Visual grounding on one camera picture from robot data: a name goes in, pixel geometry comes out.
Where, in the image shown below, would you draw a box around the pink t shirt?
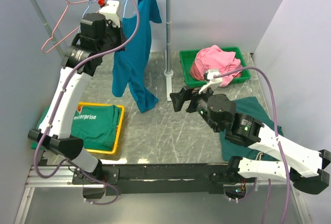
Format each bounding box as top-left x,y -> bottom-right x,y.
189,45 -> 242,81

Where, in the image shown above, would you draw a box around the green enterprise t shirt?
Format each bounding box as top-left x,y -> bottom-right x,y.
31,104 -> 122,151

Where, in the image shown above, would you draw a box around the black mounting base rail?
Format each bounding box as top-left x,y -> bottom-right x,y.
72,163 -> 254,199

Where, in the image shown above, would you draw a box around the pink wire hanger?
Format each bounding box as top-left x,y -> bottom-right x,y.
41,0 -> 98,54

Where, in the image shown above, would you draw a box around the blue t shirt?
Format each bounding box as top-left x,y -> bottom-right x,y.
112,0 -> 162,113

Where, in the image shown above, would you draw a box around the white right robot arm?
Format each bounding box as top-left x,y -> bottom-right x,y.
170,86 -> 330,195

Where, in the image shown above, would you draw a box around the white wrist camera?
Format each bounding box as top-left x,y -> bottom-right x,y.
199,69 -> 223,94
99,0 -> 121,27

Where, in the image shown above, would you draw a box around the green plastic bin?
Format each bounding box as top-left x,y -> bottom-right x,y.
179,47 -> 246,86

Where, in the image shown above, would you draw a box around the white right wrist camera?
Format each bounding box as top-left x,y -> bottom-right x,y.
199,69 -> 223,94

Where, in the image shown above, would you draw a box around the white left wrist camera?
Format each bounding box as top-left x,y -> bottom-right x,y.
99,0 -> 121,27

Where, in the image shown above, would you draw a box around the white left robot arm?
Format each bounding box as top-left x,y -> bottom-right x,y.
28,13 -> 127,184

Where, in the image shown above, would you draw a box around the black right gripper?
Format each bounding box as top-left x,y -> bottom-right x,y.
169,83 -> 221,132

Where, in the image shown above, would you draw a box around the dark green pants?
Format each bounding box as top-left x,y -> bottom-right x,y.
219,97 -> 274,161

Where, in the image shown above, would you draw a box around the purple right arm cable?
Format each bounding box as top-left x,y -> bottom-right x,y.
213,66 -> 291,224

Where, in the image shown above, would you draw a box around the yellow plastic tray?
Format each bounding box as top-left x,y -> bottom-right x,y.
76,101 -> 126,155

